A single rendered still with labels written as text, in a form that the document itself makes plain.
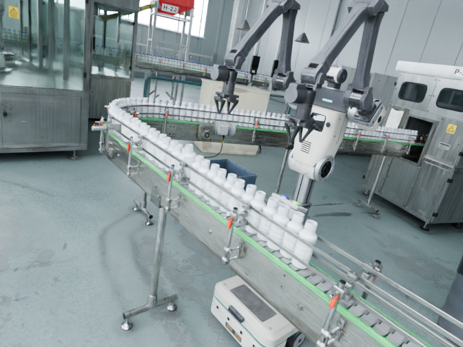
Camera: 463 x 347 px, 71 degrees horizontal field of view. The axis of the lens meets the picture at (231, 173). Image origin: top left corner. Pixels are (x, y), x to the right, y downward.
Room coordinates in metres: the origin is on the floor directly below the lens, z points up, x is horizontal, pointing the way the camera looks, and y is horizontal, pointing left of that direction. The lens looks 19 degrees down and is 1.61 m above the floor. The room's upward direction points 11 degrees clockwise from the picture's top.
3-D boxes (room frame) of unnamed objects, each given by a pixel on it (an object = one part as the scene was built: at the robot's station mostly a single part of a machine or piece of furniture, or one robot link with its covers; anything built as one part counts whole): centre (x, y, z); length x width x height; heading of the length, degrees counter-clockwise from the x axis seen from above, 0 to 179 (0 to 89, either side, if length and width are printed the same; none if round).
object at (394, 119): (4.70, -2.10, 1.22); 0.23 x 0.04 x 0.32; 26
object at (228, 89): (1.57, 0.09, 1.47); 0.10 x 0.07 x 0.07; 136
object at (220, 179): (1.30, 0.04, 1.08); 0.06 x 0.06 x 0.17
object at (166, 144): (1.64, 0.37, 1.08); 0.06 x 0.06 x 0.17
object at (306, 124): (1.26, -0.24, 1.40); 0.07 x 0.07 x 0.09; 42
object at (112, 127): (2.01, 0.83, 0.96); 0.23 x 0.10 x 0.27; 134
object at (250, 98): (5.91, 0.22, 0.59); 1.10 x 0.62 x 1.18; 116
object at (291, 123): (1.24, -0.21, 1.40); 0.07 x 0.07 x 0.09; 42
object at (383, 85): (7.82, -2.86, 0.96); 0.82 x 0.50 x 1.91; 116
